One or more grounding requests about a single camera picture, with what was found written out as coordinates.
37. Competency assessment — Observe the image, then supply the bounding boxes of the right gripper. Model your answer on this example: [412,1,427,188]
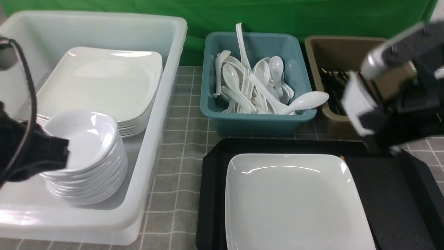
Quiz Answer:
[341,60,443,153]

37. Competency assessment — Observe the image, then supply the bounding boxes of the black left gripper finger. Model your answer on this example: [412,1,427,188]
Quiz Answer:
[33,134,69,172]

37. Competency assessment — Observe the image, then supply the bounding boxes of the white square rice plate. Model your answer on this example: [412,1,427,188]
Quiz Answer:
[225,153,376,250]

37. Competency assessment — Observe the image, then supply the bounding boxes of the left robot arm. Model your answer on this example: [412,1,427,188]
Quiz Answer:
[0,36,69,186]

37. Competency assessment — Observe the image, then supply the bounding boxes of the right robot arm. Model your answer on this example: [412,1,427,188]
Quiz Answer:
[341,20,443,153]

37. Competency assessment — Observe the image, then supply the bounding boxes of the stack of white bowls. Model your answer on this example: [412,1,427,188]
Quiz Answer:
[42,110,128,206]

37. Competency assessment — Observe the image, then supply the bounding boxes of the black chopsticks in bin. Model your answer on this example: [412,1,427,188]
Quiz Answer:
[318,68,349,116]

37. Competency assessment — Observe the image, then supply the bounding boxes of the large white plastic bin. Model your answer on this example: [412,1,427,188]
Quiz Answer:
[1,11,187,245]

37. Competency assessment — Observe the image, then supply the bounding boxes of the brown plastic chopstick bin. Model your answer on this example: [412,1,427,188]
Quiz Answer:
[305,36,417,139]

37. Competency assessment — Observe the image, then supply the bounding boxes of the white spoon on bin rim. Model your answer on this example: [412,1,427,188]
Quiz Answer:
[274,91,330,115]

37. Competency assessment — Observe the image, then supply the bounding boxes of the stack of white square plates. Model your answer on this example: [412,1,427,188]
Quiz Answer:
[36,47,163,138]

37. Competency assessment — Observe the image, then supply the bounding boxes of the black serving tray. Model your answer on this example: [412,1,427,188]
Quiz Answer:
[195,138,443,250]

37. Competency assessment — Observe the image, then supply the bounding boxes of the green backdrop cloth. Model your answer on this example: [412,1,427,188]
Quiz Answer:
[1,0,437,66]

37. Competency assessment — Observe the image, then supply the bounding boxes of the teal plastic spoon bin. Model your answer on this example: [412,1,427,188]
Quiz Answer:
[201,32,317,137]

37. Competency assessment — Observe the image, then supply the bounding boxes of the pile of white spoons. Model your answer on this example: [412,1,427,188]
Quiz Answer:
[212,50,296,114]

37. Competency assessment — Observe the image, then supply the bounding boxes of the grey checked tablecloth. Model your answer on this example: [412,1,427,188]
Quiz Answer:
[0,66,444,250]

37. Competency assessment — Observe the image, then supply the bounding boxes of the upright white spoon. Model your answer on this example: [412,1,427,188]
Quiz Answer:
[235,23,251,69]

